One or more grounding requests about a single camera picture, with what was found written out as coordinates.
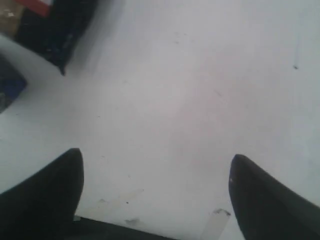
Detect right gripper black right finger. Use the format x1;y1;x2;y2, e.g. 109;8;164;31
228;154;320;240

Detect spaghetti packet, dark blue ends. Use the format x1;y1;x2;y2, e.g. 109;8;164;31
0;0;99;75

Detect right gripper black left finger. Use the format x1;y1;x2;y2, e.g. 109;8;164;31
0;148;83;240

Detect small white carton box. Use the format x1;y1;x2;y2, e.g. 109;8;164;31
0;49;29;114

